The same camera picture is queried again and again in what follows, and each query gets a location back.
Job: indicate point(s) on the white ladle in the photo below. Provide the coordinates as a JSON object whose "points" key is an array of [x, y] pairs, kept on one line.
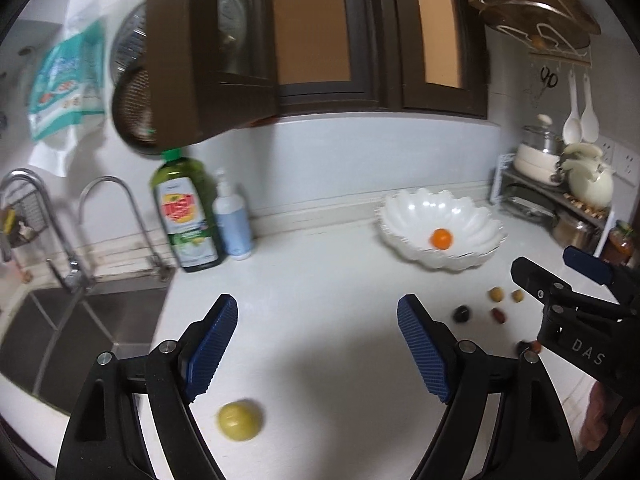
{"points": [[571, 125]]}

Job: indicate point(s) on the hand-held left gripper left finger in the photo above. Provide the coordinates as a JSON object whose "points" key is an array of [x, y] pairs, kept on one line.
{"points": [[212, 345]]}

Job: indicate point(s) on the black scissors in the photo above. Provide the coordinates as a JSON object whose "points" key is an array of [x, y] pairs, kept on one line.
{"points": [[549, 77]]}

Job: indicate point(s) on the steel steamer with lid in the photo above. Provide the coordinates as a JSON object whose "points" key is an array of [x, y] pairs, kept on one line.
{"points": [[540, 137]]}

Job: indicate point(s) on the steel pull-down faucet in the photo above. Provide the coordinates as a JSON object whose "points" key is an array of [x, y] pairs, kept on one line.
{"points": [[55, 230]]}

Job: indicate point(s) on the wooden cutting boards rack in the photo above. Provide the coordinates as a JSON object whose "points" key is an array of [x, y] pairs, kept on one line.
{"points": [[540, 15]]}

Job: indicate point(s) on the small orange kumquat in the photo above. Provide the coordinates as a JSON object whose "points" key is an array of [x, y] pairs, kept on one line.
{"points": [[442, 238]]}

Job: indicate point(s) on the flat pan lid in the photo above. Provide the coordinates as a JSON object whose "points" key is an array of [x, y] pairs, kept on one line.
{"points": [[530, 205]]}

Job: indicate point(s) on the teal printed plastic bag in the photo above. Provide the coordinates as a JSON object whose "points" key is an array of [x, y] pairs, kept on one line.
{"points": [[65, 85]]}

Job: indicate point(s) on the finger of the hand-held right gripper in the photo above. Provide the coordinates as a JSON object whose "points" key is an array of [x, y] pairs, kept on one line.
{"points": [[532, 277], [587, 265]]}

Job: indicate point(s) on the white rice spoon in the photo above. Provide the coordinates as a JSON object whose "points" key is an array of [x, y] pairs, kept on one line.
{"points": [[590, 122]]}

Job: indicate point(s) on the white corner rack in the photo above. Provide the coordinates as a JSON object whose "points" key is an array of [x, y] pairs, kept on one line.
{"points": [[502, 180]]}

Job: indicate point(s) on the cream kettle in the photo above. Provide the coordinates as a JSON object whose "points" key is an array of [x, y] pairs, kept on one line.
{"points": [[590, 180]]}

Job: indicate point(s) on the green dish soap bottle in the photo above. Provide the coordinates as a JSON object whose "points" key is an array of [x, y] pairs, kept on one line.
{"points": [[187, 215]]}

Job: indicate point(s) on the glass jar of sauce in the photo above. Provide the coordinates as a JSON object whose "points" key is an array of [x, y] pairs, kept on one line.
{"points": [[619, 247]]}

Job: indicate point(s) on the dark grape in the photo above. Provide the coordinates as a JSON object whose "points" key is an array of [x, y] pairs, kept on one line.
{"points": [[523, 346], [461, 314]]}

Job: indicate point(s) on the steel sink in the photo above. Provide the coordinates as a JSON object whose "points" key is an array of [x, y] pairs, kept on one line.
{"points": [[75, 340]]}

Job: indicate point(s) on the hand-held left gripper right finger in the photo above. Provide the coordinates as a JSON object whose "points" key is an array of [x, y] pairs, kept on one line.
{"points": [[422, 345]]}

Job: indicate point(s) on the curved steel faucet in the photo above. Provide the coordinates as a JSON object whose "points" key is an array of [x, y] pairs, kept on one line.
{"points": [[135, 220]]}

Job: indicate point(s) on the dark wooden wall cabinet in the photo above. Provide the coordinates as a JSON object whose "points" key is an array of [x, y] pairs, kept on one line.
{"points": [[380, 35]]}

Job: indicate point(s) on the white casserole pot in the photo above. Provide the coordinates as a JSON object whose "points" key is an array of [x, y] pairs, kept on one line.
{"points": [[535, 165]]}

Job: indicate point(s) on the open dark cabinet door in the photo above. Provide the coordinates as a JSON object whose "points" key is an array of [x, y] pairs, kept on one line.
{"points": [[180, 60]]}

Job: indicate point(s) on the steel pot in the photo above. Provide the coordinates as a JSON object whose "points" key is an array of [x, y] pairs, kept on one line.
{"points": [[575, 230]]}

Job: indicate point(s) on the wooden bead trivet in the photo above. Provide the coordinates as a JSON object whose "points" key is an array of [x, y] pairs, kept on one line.
{"points": [[582, 205]]}

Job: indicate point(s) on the round steel colander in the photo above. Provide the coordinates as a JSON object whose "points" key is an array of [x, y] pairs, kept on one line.
{"points": [[131, 40]]}

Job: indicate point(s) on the white scalloped bowl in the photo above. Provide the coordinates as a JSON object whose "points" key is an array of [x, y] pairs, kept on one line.
{"points": [[450, 215]]}

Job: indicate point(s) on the white pump bottle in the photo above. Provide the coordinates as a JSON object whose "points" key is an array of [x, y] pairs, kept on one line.
{"points": [[232, 225]]}

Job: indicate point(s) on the yellow-green plum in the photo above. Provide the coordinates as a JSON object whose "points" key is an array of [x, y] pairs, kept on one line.
{"points": [[240, 419]]}

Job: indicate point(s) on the brown mesh strainer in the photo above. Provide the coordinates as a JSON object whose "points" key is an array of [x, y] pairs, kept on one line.
{"points": [[132, 110]]}

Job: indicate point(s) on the person's right hand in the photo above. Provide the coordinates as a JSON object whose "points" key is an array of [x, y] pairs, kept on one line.
{"points": [[596, 412]]}

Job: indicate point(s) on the white wall outlet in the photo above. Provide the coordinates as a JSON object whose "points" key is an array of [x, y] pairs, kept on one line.
{"points": [[607, 149], [629, 162]]}

